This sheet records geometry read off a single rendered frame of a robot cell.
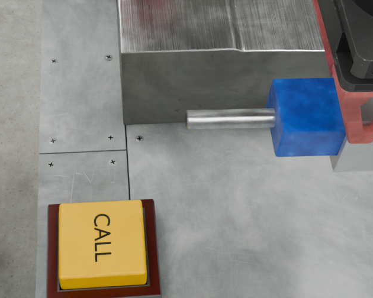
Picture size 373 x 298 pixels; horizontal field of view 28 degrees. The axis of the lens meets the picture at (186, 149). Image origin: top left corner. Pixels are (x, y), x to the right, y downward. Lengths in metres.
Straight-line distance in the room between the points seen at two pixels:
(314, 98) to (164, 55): 0.14
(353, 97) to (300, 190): 0.23
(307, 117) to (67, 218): 0.19
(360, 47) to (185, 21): 0.24
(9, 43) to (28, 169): 0.36
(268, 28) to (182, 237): 0.18
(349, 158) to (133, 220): 0.16
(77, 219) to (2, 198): 1.02
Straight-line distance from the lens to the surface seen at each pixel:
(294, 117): 0.45
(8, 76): 1.74
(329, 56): 0.47
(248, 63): 0.58
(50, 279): 0.53
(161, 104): 0.61
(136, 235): 0.53
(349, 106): 0.40
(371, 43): 0.37
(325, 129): 0.45
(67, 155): 0.61
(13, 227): 1.51
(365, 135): 0.45
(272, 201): 0.59
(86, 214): 0.54
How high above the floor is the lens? 1.30
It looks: 55 degrees down
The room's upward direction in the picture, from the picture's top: 5 degrees clockwise
